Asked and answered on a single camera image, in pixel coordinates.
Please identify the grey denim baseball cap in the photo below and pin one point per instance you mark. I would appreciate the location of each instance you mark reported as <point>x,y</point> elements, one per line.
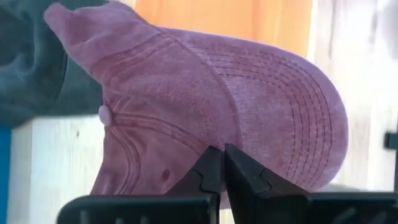
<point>31,62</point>

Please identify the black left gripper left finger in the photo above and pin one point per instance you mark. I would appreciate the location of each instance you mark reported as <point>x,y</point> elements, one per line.
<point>140,208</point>

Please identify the blue plastic bin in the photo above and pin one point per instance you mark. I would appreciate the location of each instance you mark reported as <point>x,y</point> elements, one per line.
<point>4,174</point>

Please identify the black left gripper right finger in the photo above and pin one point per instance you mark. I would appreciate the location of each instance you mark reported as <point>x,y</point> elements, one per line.
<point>280,205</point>

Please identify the orange translucent plastic bin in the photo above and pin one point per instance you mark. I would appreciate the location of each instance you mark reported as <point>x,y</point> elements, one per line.
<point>248,18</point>

